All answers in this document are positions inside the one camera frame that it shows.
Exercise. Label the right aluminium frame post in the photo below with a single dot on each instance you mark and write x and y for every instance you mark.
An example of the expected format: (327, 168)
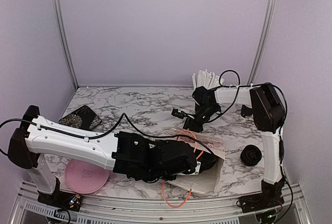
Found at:
(266, 25)

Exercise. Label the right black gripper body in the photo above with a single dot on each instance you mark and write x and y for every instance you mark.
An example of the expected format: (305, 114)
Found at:
(198, 127)

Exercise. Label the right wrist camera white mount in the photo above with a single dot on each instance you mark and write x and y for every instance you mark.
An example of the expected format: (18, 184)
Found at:
(180, 113)

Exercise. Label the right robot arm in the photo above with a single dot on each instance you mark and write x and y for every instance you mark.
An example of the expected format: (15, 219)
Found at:
(264, 102)

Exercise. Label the pink round plate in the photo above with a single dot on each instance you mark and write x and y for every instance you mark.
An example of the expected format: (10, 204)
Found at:
(85, 178)

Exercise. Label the stack of paper coffee cups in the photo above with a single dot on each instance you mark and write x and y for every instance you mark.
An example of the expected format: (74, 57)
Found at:
(246, 112)

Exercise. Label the black floral patterned tray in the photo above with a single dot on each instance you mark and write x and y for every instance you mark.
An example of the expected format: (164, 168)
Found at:
(82, 118)

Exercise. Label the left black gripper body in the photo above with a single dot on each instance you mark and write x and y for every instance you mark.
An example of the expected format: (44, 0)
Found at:
(168, 142)

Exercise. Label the front aluminium frame rail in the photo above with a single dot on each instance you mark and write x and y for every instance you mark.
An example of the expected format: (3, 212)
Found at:
(99, 209)

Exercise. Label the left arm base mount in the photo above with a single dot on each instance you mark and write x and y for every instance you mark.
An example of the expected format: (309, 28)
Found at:
(64, 200)

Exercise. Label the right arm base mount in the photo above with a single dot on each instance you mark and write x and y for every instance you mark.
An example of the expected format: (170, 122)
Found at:
(270, 196)

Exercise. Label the left aluminium frame post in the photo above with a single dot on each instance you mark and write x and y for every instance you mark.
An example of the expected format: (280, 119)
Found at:
(64, 43)

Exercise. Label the aluminium frame post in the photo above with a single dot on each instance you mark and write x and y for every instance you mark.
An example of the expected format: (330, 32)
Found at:
(266, 25)
(64, 43)

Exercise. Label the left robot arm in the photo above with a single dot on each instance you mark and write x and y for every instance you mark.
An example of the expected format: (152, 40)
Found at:
(136, 155)

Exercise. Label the stack of black cup lids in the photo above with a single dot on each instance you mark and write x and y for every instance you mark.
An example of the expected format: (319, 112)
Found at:
(251, 155)

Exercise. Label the bundle of white paper straws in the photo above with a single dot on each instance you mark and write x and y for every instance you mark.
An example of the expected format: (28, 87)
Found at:
(206, 79)

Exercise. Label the white paper takeout bag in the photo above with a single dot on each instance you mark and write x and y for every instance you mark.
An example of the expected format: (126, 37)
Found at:
(203, 182)

